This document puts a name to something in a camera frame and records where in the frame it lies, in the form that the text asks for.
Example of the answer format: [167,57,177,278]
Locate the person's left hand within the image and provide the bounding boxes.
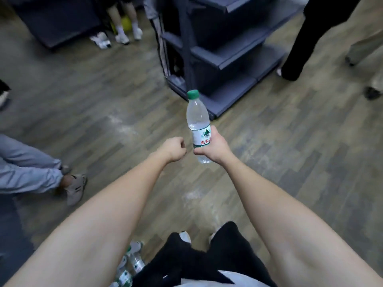
[157,136,188,163]

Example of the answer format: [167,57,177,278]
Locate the person's white shirt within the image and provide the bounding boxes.
[163,269,270,287]

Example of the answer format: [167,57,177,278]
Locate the blue grey shelf unit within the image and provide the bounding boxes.
[160,0,310,120]
[12,0,102,51]

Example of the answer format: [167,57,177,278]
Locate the beige floor shoe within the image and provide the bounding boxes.
[65,173,88,206]

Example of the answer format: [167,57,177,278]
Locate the lone water bottle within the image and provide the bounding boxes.
[186,89,213,164]

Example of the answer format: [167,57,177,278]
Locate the person's left forearm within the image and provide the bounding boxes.
[0,152,174,287]

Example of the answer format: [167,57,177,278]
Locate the water bottles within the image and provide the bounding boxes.
[111,240,146,287]

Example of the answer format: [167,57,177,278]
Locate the person's black shorts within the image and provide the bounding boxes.
[131,221,277,287]

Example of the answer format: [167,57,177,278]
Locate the person's right forearm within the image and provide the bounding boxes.
[221,152,383,287]

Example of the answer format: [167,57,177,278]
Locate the person's right hand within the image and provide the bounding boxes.
[193,125,237,165]

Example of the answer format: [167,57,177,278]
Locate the white black floor sneaker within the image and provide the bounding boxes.
[89,32,112,49]

